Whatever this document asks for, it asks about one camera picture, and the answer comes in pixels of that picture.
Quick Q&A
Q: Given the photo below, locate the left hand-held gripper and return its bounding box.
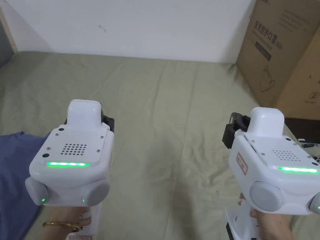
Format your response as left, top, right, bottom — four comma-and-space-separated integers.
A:
25, 99, 115, 240

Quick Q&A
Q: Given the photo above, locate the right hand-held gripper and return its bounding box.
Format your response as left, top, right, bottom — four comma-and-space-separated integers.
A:
222, 107, 320, 240

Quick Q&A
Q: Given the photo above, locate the person's right hand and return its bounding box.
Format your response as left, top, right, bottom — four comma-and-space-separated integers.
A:
237, 192, 295, 240

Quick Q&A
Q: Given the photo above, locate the person's left hand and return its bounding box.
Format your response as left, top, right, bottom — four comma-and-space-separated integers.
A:
43, 205, 92, 232

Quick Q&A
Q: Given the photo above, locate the black box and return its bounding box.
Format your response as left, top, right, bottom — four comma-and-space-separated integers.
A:
284, 117, 320, 145

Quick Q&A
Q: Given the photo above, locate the dark blue garment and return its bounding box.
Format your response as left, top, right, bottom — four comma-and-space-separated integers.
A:
0, 132, 52, 240

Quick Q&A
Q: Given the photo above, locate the bed with pale green sheet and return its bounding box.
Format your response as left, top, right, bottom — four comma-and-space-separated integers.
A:
0, 51, 320, 240

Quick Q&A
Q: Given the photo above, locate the plain brown cardboard carton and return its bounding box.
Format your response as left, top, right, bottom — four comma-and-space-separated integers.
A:
276, 32, 320, 121

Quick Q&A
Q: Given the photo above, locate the large printed cardboard carton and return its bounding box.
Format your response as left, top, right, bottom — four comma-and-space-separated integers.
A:
236, 0, 320, 107

